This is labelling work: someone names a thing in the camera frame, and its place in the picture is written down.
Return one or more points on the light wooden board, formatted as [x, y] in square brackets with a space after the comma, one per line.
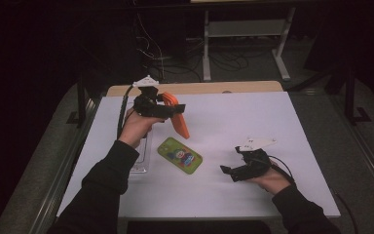
[207, 87]

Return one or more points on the person's left hand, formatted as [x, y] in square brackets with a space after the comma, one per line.
[136, 128]

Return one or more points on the person's right hand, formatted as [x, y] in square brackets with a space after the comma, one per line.
[274, 182]

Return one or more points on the green cartoon clown phone case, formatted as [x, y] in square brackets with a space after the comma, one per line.
[180, 156]

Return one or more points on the aluminium rail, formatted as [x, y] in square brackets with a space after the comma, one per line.
[370, 162]
[61, 182]

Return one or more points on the white metal stand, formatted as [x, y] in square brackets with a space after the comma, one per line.
[246, 28]

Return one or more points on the black metal stand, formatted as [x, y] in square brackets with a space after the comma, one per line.
[350, 97]
[81, 97]

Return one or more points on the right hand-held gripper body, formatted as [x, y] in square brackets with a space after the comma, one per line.
[256, 162]

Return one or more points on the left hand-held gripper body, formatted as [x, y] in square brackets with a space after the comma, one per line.
[149, 104]

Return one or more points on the clear plastic tray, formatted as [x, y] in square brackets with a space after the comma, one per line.
[142, 159]

